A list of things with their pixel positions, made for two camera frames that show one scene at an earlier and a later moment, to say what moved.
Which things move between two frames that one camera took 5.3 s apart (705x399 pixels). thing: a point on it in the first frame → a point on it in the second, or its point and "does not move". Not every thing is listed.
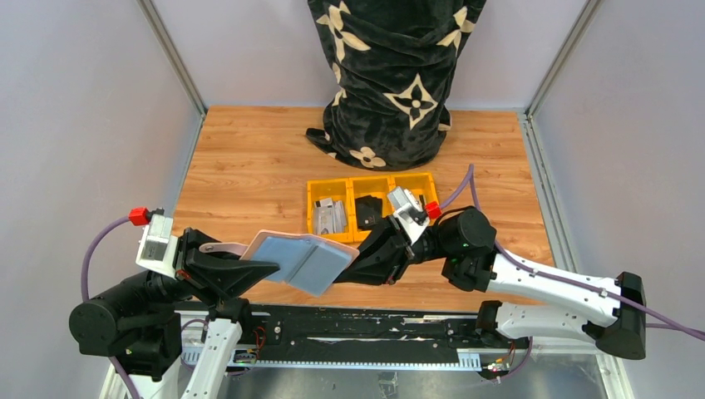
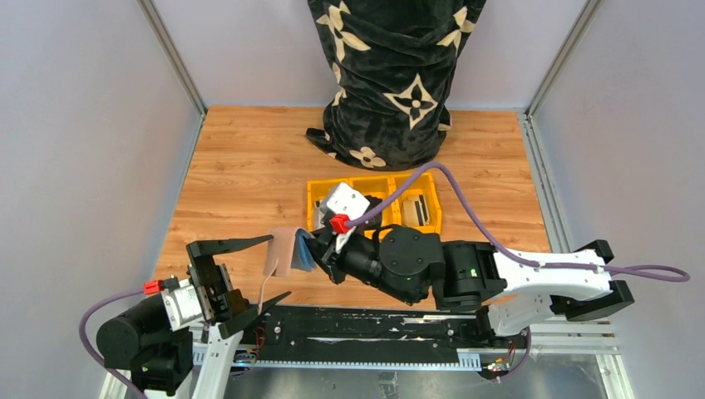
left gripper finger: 196,239 → 200,254
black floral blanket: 391,65 does not move
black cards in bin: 368,210 does not move
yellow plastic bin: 340,189 does not move
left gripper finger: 229,278 → 229,327
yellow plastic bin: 382,186 does not move
